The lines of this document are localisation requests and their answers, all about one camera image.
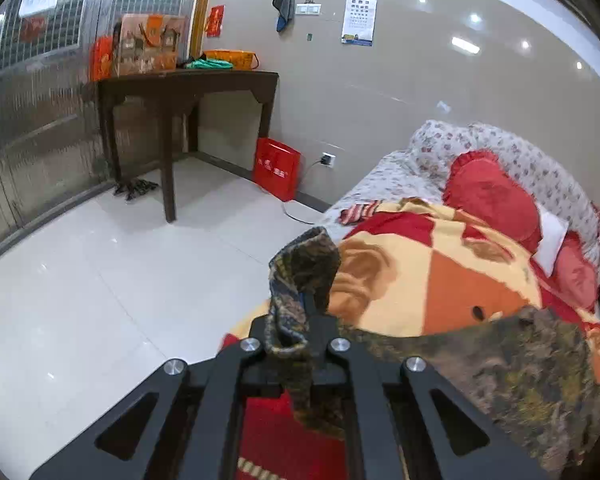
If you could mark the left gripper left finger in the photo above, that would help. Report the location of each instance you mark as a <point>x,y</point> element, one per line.
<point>224,418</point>

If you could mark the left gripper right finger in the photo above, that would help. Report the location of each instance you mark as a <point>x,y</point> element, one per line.
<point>402,420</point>

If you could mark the dark floral patterned shirt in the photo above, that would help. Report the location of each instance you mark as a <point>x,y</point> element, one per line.
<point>530,372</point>

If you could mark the orange red patchwork blanket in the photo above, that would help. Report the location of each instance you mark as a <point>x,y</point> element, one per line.
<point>424,269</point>

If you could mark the right red heart pillow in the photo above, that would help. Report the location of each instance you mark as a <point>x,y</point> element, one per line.
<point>574,276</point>

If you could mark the red heart pillow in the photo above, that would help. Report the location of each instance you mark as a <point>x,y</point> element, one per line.
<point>478,185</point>
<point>574,276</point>

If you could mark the black shoes on floor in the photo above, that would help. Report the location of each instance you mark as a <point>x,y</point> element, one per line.
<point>134,189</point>

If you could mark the floral bed sheet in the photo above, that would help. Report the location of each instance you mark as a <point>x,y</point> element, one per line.
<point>394,177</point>

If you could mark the white square pillow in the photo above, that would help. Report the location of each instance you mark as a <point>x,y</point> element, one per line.
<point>553,233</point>

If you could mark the left red heart pillow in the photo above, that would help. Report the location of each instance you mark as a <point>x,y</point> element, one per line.
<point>478,185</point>

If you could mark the floral padded headboard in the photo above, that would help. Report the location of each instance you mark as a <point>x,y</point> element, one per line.
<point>435,145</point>

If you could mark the dark wooden side table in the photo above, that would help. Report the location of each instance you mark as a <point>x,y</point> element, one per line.
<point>176,93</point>

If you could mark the green bundle on table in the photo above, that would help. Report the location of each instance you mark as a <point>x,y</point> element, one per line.
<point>208,64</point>

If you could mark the orange basket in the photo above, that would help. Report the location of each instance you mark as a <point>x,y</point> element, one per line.
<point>239,59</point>

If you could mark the brown gift box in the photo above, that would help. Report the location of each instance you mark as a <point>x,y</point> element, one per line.
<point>146,43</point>

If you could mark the orange small box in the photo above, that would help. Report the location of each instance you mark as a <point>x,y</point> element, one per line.
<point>101,58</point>

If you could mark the dark hanging cloth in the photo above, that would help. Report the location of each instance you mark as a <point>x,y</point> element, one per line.
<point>285,13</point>

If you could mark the white wall socket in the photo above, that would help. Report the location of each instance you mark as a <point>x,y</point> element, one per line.
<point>328,160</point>

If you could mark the red paper wall decoration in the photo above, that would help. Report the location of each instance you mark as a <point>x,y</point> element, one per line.
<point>215,21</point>

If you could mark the eye chart wall poster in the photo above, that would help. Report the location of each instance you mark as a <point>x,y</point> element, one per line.
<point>359,22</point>

